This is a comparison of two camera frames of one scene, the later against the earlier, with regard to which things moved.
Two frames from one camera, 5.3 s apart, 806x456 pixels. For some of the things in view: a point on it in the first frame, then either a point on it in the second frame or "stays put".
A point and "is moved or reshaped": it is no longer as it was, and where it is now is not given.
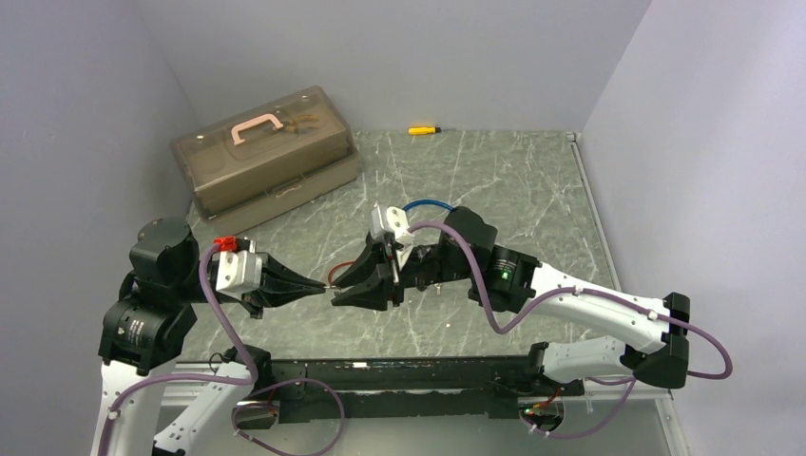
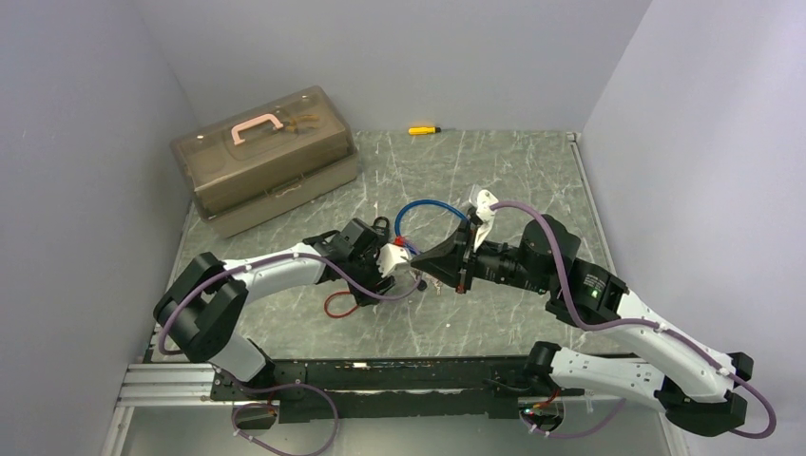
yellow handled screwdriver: x=418 y=130 stays put
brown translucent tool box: x=269 y=157 stays put
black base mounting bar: x=395 y=389 stays put
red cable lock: x=331 y=271 is moved or reshaped
